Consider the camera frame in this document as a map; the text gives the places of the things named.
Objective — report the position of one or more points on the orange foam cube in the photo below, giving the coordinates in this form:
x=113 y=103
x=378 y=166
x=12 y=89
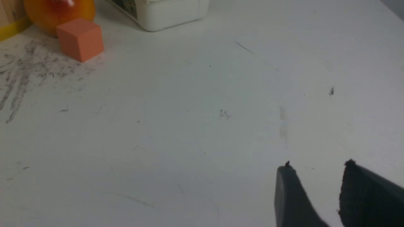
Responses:
x=80 y=39

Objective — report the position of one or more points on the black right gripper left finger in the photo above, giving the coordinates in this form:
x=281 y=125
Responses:
x=291 y=203

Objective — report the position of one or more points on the white plastic container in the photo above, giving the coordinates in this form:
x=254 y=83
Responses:
x=156 y=15

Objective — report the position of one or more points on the orange red toy fruit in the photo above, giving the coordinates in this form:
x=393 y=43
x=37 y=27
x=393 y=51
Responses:
x=48 y=14

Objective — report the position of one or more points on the wooden box with yellow edge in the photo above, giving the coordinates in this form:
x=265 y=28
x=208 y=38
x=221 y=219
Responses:
x=13 y=18

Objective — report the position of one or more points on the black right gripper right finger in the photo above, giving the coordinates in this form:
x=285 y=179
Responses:
x=369 y=200

